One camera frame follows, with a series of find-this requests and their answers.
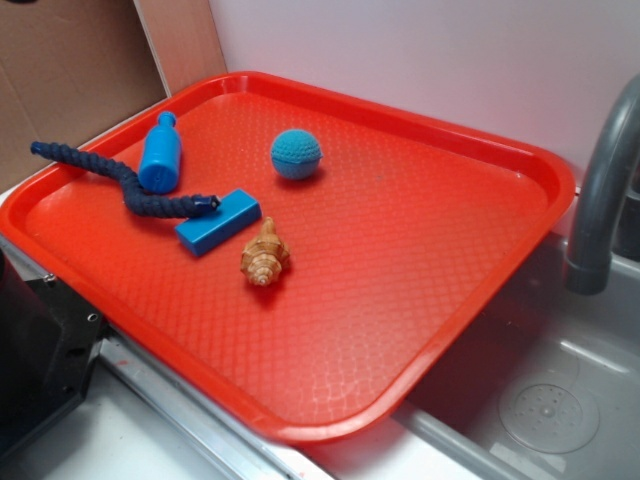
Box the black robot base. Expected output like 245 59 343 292
1 254 104 462

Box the blue crocheted ball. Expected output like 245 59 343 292
270 129 323 180

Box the red plastic tray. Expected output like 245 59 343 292
1 73 575 444

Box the tan spiral seashell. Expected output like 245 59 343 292
240 217 291 287

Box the blue rectangular block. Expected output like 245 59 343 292
175 189 262 256

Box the blue plastic toy bottle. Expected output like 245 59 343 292
138 111 182 195

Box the light wooden board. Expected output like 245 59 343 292
134 0 227 96

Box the grey toy faucet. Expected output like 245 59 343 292
563 76 639 295

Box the grey toy sink basin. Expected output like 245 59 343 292
395 237 639 479

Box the brown cardboard panel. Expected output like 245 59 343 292
1 1 165 190

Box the dark blue rope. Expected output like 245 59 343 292
30 140 222 221

